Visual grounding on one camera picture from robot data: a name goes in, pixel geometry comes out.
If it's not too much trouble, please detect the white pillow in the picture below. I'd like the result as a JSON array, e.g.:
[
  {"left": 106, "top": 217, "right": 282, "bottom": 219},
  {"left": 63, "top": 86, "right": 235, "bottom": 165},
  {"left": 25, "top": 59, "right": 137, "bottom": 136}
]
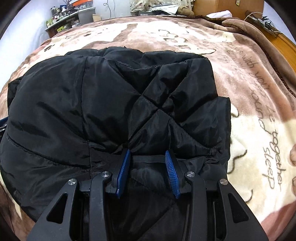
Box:
[{"left": 207, "top": 10, "right": 232, "bottom": 18}]

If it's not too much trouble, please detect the brown plush bed blanket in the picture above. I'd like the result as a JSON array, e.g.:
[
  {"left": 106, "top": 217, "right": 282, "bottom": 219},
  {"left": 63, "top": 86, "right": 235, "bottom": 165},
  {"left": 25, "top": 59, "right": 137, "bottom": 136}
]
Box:
[{"left": 10, "top": 16, "right": 295, "bottom": 240}]

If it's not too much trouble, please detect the wooden headboard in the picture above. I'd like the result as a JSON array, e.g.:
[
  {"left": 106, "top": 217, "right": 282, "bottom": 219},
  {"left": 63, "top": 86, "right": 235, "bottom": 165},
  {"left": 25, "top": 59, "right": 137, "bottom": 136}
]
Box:
[{"left": 244, "top": 10, "right": 296, "bottom": 71}]

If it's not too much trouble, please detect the black puffer jacket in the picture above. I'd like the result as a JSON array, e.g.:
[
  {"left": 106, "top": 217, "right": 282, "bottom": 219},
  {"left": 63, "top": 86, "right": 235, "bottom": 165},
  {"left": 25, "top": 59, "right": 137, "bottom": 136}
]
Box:
[{"left": 1, "top": 47, "right": 231, "bottom": 240}]

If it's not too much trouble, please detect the wooden wardrobe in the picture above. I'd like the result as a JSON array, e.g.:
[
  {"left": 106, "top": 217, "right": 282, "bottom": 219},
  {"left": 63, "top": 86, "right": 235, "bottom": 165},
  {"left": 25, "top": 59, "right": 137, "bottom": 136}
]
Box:
[{"left": 193, "top": 0, "right": 264, "bottom": 20}]

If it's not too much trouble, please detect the orange box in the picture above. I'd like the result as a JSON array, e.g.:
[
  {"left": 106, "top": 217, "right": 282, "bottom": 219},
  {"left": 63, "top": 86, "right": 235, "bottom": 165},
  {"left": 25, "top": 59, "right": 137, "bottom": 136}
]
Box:
[{"left": 69, "top": 0, "right": 92, "bottom": 6}]

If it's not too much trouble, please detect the heart patterned cream curtain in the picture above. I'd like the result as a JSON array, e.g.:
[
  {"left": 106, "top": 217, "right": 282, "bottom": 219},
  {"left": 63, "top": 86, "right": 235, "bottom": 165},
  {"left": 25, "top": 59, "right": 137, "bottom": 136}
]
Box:
[{"left": 129, "top": 0, "right": 194, "bottom": 16}]

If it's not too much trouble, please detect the cluttered wooden shelf desk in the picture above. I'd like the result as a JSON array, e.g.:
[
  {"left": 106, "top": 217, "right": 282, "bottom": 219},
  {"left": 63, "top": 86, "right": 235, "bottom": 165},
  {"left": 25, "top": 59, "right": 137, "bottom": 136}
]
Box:
[{"left": 45, "top": 1, "right": 95, "bottom": 38}]

